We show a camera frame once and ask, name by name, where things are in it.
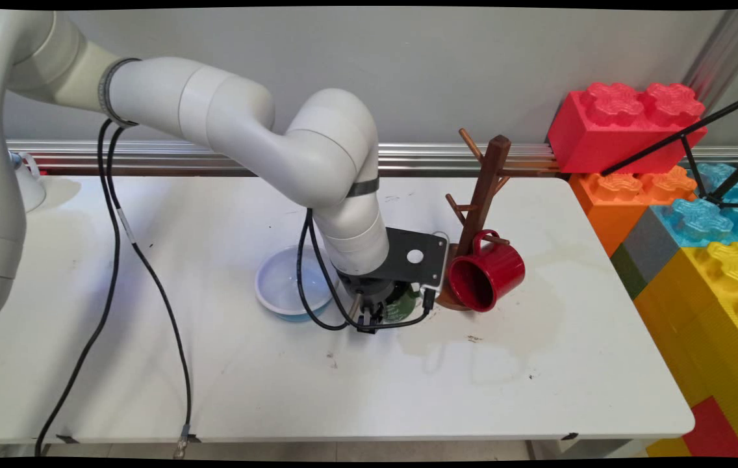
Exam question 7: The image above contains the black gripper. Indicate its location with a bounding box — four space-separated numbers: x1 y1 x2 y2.
338 272 409 334

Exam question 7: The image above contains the dark green mug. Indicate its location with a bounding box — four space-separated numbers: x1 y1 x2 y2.
382 283 423 324

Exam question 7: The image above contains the white bowl with blue outside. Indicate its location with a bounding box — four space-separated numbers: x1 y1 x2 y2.
254 245 344 323

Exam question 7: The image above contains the red mug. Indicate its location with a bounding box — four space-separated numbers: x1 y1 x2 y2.
447 229 527 313

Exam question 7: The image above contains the brown wooden mug tree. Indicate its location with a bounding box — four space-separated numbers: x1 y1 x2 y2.
435 128 513 311

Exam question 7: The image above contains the giant orange toy brick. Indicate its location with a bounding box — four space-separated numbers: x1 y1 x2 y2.
567 166 698 257

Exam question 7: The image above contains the giant grey green toy brick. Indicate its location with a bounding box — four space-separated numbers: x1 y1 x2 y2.
609 207 681 301

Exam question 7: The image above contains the giant red toy brick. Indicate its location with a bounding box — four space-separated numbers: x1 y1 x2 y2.
546 82 709 175

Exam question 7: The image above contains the giant yellow toy brick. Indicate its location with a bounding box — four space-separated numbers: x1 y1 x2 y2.
632 242 738 459

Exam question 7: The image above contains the giant blue toy brick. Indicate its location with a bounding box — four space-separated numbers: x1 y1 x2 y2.
652 162 738 248

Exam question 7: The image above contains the flat red toy brick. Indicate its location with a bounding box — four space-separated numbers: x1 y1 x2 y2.
682 396 738 459

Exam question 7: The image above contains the white enamel mug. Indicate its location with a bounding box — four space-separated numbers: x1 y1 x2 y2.
12 153 47 214

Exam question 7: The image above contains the black tripod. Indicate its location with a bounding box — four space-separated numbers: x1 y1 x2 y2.
600 86 738 210

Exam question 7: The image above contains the black camera cable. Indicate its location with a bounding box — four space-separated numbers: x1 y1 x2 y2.
307 208 438 333

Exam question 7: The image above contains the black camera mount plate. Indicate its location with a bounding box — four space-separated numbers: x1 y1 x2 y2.
382 227 449 290

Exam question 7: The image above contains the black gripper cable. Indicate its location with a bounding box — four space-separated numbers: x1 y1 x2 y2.
296 208 370 332

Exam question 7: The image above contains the black velcro strap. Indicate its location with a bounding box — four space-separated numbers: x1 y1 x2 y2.
346 175 381 200
97 57 142 128

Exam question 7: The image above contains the plain black cable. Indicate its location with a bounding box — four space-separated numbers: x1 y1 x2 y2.
34 119 121 458

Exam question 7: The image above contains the aluminium rail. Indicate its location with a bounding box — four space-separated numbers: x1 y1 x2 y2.
5 140 738 177

